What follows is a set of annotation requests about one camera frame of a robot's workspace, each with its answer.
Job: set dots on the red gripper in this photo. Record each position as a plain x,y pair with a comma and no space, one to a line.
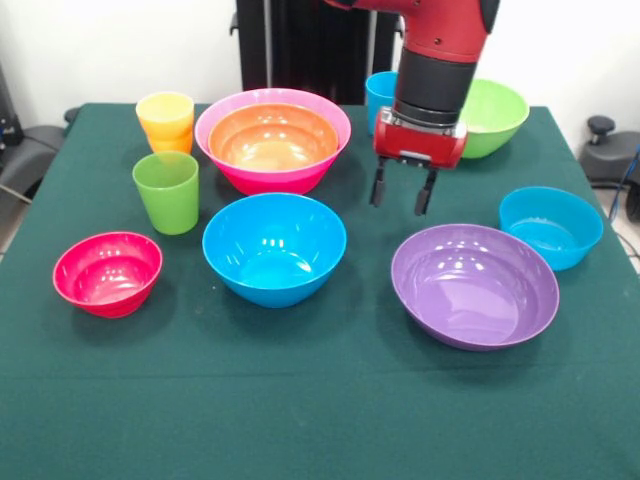
420,142

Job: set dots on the purple bowl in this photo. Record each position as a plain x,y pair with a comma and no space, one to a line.
475,290

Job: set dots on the large pink bowl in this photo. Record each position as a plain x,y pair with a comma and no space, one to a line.
270,182

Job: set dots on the orange bowl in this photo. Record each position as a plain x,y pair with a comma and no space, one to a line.
272,145

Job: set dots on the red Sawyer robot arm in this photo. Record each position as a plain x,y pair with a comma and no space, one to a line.
440,30

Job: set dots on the blue cup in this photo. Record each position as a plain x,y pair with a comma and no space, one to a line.
380,100

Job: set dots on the green bowl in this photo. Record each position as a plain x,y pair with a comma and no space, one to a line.
500,120

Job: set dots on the large blue bowl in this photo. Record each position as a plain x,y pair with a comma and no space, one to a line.
272,250

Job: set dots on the small translucent blue bowl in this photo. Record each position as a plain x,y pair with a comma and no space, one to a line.
550,240

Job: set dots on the dark green tablecloth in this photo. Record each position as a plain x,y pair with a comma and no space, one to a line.
320,400

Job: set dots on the green cup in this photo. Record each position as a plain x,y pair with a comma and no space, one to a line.
167,205

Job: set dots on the orange cup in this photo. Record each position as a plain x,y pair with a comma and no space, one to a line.
170,146

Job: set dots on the yellow cup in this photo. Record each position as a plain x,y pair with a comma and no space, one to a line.
165,107

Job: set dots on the small pink bowl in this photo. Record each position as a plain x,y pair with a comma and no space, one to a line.
107,275

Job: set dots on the grey pedestal foot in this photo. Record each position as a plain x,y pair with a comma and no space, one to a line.
30,150
607,160

